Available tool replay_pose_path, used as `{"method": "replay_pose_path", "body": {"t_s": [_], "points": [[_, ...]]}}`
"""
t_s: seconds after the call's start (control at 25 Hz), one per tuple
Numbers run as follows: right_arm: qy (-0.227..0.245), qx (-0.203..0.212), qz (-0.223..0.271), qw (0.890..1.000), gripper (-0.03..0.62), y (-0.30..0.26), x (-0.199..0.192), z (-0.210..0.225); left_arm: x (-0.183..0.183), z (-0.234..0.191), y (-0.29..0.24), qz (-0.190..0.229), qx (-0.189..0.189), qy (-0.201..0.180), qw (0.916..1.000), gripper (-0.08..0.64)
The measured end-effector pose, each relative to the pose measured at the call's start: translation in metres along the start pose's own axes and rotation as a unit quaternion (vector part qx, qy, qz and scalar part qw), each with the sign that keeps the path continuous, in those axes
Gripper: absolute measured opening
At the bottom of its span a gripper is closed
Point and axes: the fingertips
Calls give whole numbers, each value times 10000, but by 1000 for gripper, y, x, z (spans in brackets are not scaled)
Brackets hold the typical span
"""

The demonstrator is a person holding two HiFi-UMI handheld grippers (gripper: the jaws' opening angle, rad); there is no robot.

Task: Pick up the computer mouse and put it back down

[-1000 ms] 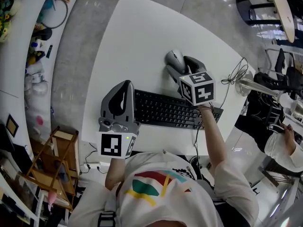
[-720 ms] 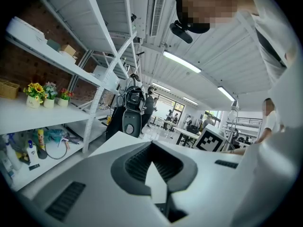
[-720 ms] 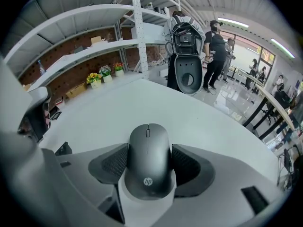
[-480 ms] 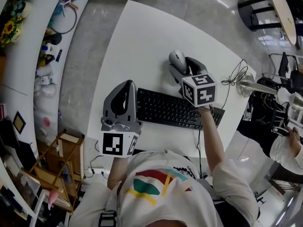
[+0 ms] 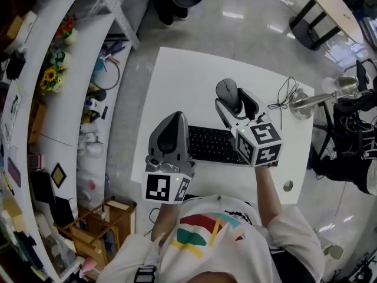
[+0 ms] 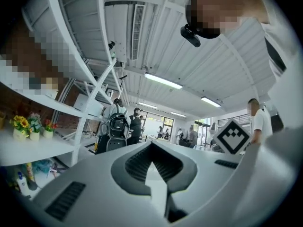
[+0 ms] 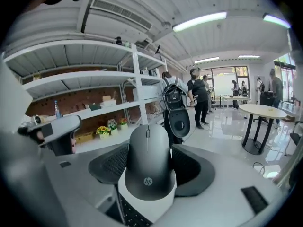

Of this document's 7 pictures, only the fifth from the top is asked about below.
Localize black bag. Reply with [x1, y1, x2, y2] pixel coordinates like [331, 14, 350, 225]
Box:
[29, 171, 57, 206]

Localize wooden rack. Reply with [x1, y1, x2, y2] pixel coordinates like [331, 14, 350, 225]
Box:
[54, 197, 137, 277]

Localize round light wood table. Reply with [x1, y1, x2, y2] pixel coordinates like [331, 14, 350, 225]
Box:
[288, 0, 364, 51]

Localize silver metal desk lamp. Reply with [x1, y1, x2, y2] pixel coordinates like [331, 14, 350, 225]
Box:
[290, 73, 369, 120]

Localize person's left forearm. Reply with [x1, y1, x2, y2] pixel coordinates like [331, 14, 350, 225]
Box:
[150, 200, 181, 243]

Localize red flowers in white pot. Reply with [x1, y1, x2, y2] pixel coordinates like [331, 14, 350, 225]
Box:
[55, 15, 79, 46]

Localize thin black lamp cable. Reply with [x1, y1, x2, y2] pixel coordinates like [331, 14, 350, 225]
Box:
[267, 75, 300, 130]

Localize small black box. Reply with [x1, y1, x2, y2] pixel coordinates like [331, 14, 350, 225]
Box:
[5, 51, 27, 81]

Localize sunflower bouquet in pot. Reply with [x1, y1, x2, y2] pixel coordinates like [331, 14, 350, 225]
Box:
[39, 65, 66, 94]

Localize black chest strap buckle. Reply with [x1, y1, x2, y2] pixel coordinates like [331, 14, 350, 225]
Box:
[134, 265, 157, 283]

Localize black computer keyboard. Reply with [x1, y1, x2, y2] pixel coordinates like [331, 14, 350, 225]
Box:
[187, 124, 279, 167]

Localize black shoulder strap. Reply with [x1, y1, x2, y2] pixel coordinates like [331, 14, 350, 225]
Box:
[269, 245, 310, 283]

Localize person's right forearm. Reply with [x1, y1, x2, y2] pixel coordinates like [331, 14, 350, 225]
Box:
[254, 164, 284, 230]

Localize teal flowers in pot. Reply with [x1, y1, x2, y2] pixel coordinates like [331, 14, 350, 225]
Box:
[44, 48, 72, 71]

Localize grey computer mouse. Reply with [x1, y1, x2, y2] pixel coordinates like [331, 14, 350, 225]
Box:
[215, 78, 244, 115]

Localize pink handheld fan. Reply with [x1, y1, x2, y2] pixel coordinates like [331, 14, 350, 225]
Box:
[81, 256, 98, 273]

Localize white curved shelf unit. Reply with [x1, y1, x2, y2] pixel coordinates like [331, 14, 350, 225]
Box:
[0, 0, 148, 283]

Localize black hoop cable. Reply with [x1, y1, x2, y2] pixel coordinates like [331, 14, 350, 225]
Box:
[93, 57, 121, 91]

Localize person's white printed t-shirt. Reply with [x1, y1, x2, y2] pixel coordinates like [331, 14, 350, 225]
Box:
[100, 195, 325, 283]

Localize black framed gold picture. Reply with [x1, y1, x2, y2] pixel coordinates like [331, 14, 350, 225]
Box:
[49, 162, 68, 190]

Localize open wooden box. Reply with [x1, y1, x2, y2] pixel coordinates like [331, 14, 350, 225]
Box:
[27, 100, 48, 145]

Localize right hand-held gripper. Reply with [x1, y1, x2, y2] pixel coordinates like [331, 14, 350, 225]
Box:
[214, 87, 283, 169]

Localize white desk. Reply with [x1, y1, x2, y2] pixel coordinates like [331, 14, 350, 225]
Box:
[131, 46, 315, 206]

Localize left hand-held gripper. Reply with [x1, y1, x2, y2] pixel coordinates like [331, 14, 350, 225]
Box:
[143, 111, 197, 203]

